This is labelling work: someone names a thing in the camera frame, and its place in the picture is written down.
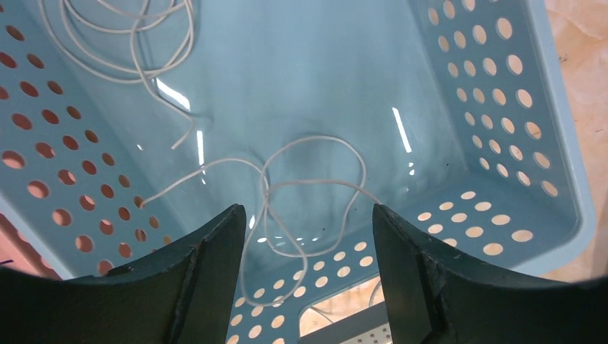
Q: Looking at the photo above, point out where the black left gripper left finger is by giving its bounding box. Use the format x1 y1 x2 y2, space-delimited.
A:
1 204 247 343

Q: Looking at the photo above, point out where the blue perforated plastic basket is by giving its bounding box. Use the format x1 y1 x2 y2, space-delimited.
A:
1 1 595 343

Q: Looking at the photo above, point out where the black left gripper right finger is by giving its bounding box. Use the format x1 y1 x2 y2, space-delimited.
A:
372 204 607 343

